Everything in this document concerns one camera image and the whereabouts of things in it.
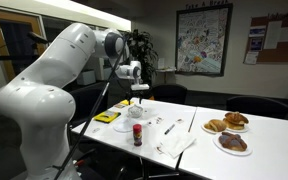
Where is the white paper plate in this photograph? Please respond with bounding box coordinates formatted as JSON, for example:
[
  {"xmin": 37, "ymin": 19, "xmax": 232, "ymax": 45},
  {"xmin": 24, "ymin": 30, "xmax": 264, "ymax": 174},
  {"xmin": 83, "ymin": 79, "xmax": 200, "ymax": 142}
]
[{"xmin": 113, "ymin": 119, "xmax": 136, "ymax": 133}]

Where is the candy wrapper near table edge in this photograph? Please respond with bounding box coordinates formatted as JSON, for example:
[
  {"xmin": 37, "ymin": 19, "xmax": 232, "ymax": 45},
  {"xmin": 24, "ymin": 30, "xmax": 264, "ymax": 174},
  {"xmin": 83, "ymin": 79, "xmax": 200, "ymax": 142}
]
[{"xmin": 92, "ymin": 128, "xmax": 100, "ymax": 133}]

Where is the red lidded small can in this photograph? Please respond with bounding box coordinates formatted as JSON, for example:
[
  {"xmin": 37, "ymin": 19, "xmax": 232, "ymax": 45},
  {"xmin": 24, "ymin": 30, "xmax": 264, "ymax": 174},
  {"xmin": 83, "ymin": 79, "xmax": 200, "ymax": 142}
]
[{"xmin": 133, "ymin": 124, "xmax": 142, "ymax": 146}]

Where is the black white marker pen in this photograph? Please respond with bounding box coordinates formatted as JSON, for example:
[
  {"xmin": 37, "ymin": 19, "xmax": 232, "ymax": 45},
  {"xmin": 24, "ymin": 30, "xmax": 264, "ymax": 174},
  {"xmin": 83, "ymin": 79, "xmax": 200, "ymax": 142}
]
[{"xmin": 164, "ymin": 124, "xmax": 175, "ymax": 135}]

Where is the plate with golden bread rolls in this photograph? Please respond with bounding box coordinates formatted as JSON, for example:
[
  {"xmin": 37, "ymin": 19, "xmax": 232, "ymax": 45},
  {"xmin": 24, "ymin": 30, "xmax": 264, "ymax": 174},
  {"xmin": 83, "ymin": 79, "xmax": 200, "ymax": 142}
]
[{"xmin": 223, "ymin": 112, "xmax": 249, "ymax": 130}]

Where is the plate with flat bread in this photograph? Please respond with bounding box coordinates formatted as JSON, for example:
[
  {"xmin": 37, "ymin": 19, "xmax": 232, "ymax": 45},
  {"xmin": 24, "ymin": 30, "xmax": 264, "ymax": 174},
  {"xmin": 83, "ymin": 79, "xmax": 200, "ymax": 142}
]
[{"xmin": 203, "ymin": 119, "xmax": 227, "ymax": 133}]

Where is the black office chair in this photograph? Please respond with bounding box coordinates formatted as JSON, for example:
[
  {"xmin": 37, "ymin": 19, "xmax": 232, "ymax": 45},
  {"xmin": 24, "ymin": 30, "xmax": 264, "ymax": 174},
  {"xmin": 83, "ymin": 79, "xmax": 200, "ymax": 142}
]
[
  {"xmin": 226, "ymin": 96, "xmax": 288, "ymax": 119},
  {"xmin": 69, "ymin": 83, "xmax": 105, "ymax": 127},
  {"xmin": 151, "ymin": 84, "xmax": 187, "ymax": 104}
]

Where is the green yellow crayon box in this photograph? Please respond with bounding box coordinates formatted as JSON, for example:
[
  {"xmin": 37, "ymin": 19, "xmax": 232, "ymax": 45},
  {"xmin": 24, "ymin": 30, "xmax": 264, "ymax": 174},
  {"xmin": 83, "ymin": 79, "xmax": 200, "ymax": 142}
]
[{"xmin": 94, "ymin": 110, "xmax": 121, "ymax": 123}]

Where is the plate with chocolate bread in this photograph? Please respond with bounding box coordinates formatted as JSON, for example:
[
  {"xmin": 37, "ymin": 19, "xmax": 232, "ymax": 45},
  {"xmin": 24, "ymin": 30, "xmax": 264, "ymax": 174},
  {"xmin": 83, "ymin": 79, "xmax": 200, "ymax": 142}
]
[{"xmin": 213, "ymin": 132, "xmax": 252, "ymax": 156}]

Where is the yellow marker pack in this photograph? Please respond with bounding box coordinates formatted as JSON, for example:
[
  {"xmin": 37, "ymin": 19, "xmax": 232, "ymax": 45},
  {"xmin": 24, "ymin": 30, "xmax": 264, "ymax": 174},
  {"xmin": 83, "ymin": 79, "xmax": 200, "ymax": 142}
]
[{"xmin": 114, "ymin": 99, "xmax": 129, "ymax": 109}]

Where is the potted green plant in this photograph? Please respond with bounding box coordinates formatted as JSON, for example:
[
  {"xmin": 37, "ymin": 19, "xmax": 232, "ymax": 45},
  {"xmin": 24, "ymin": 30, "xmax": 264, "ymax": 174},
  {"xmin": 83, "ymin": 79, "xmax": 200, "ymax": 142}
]
[{"xmin": 126, "ymin": 29, "xmax": 158, "ymax": 85}]

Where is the cork notice board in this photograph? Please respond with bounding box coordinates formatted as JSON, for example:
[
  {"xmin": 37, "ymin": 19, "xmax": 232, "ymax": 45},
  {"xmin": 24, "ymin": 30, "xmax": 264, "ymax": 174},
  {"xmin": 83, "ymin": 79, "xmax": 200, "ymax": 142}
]
[{"xmin": 244, "ymin": 13, "xmax": 288, "ymax": 64}]

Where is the white paper napkin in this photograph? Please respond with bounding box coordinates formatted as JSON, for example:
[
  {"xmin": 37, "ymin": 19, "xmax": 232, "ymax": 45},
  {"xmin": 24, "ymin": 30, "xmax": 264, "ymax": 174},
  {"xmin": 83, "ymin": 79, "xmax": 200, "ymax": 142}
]
[{"xmin": 155, "ymin": 132, "xmax": 196, "ymax": 159}]

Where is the candy piece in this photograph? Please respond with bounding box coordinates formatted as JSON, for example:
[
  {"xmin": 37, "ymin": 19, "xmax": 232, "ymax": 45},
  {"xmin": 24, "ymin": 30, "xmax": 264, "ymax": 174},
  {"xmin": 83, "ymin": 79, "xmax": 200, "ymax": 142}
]
[{"xmin": 156, "ymin": 117, "xmax": 164, "ymax": 124}]

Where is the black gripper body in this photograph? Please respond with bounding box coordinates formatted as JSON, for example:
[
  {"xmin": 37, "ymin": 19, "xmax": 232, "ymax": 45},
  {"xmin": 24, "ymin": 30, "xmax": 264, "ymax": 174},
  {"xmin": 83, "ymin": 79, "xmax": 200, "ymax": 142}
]
[{"xmin": 125, "ymin": 90, "xmax": 144, "ymax": 100}]

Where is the cut glass container bowl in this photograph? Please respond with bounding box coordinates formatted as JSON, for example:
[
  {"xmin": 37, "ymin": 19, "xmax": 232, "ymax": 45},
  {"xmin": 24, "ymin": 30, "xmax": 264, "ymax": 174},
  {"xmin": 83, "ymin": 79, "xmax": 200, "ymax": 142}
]
[{"xmin": 128, "ymin": 105, "xmax": 143, "ymax": 118}]

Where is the small candy near marker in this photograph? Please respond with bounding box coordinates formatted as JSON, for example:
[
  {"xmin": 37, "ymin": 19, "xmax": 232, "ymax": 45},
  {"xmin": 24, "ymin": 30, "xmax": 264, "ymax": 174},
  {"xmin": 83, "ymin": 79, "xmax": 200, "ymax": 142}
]
[{"xmin": 175, "ymin": 119, "xmax": 184, "ymax": 124}]

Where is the framed colourful wall poster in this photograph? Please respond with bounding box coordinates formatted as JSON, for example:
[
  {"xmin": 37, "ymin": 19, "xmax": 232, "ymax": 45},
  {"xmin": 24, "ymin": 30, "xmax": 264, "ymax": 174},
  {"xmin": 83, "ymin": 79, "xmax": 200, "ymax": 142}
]
[{"xmin": 175, "ymin": 3, "xmax": 233, "ymax": 76}]

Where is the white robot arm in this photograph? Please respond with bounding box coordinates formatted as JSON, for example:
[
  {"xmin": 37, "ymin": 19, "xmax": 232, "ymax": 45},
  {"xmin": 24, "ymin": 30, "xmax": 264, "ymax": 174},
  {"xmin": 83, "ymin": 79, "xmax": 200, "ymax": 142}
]
[{"xmin": 0, "ymin": 23, "xmax": 141, "ymax": 180}]

